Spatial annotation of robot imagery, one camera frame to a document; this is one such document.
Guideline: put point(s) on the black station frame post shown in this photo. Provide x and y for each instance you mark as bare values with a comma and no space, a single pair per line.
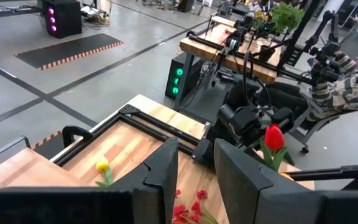
294,40

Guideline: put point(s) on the black hazard-striped floor mat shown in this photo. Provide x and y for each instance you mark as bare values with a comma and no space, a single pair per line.
64,49
47,146

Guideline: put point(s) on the yellow artificial tulip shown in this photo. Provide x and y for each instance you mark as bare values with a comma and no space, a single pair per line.
102,165

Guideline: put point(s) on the black table clamp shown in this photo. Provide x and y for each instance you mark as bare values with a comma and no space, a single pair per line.
73,132

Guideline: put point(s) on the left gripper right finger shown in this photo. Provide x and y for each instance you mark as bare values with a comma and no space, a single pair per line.
244,193

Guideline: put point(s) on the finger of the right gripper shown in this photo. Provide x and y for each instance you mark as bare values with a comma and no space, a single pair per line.
319,175

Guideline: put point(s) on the grey office chair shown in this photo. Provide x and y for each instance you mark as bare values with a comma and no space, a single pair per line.
300,138

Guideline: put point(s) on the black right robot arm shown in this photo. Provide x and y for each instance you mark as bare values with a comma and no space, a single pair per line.
241,123

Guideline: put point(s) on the red blossom flower sprig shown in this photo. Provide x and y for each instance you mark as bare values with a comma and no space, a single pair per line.
179,211

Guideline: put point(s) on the black computer tower green lights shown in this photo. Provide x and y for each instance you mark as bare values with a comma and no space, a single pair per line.
174,81

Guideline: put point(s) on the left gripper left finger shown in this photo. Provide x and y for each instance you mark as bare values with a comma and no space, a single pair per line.
166,168

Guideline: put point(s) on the wooden robot workstation table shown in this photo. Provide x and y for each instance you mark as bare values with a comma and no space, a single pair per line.
228,60

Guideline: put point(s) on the green potted plant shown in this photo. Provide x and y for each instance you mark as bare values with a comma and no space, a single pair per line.
287,17

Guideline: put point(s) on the black metal table frame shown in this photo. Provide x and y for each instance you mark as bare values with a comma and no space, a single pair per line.
154,129

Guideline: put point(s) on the red artificial tulip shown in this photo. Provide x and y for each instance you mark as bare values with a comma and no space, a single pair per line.
273,137

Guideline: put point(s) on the black metal workbench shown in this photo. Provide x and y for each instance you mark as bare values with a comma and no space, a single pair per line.
11,11

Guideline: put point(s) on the black flower pot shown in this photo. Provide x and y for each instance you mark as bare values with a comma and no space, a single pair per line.
266,53

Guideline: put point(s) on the black computer tower purple lights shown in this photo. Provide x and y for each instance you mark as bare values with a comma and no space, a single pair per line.
67,18

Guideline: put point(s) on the black background robot arm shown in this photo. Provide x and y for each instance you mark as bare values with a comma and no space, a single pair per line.
238,37

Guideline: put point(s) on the person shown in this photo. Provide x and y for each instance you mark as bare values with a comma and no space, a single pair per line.
346,93

